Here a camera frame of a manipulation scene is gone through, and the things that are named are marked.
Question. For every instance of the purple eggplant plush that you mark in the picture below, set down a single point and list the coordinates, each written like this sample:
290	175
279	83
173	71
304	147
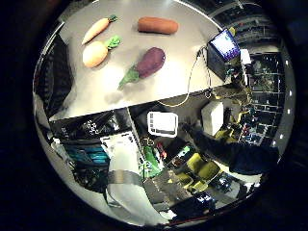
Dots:
150	62

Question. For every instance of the round orange plush green leaves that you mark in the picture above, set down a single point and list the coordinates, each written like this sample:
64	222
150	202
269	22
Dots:
94	54

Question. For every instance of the brown sausage plush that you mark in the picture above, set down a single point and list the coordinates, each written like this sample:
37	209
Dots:
157	25

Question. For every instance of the long orange carrot plush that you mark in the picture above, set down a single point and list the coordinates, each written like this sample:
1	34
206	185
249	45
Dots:
96	29

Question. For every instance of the green plastic object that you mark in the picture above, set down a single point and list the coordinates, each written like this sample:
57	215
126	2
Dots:
150	159

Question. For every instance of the white box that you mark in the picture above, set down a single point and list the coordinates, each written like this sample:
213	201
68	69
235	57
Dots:
212	117

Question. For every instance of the yellow green chair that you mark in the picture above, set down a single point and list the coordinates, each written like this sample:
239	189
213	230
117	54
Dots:
232	31
208	170

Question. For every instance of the teal blue box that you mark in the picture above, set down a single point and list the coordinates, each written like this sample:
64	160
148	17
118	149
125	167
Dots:
88	154

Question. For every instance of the person in dark clothes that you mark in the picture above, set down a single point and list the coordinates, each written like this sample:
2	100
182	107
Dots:
243	157

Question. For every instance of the black mesh basket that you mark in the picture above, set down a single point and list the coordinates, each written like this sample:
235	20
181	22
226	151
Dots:
53	80

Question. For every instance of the white paper sheet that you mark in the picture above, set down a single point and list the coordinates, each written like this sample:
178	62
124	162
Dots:
245	56

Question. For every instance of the dark storage shelf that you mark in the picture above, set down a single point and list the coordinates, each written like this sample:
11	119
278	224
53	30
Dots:
266	96

